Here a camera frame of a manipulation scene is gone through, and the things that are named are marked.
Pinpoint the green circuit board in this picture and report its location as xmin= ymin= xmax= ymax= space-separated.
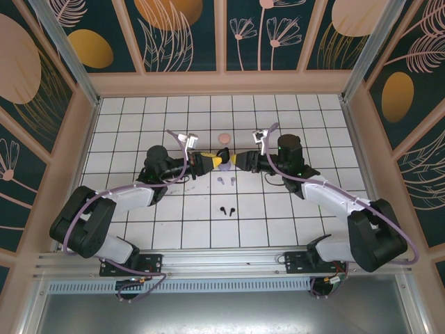
xmin=326 ymin=272 xmax=348 ymax=289

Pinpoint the grey metal sheet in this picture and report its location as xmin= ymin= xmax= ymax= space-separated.
xmin=20 ymin=292 xmax=428 ymax=334

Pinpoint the aluminium side rail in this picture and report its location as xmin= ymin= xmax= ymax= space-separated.
xmin=342 ymin=99 xmax=396 ymax=248

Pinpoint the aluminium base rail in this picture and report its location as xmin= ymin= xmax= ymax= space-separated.
xmin=33 ymin=246 xmax=414 ymax=279

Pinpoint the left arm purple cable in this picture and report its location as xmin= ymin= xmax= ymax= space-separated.
xmin=61 ymin=129 xmax=195 ymax=303

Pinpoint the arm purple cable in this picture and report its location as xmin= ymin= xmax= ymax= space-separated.
xmin=61 ymin=129 xmax=195 ymax=303
xmin=262 ymin=122 xmax=419 ymax=299

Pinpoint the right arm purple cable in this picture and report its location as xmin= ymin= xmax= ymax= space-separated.
xmin=262 ymin=122 xmax=419 ymax=299

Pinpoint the slotted grey cable duct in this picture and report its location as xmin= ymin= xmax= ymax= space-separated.
xmin=47 ymin=280 xmax=314 ymax=294

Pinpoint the aluminium frame post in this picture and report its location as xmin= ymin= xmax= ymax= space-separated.
xmin=341 ymin=0 xmax=401 ymax=102
xmin=27 ymin=0 xmax=102 ymax=107

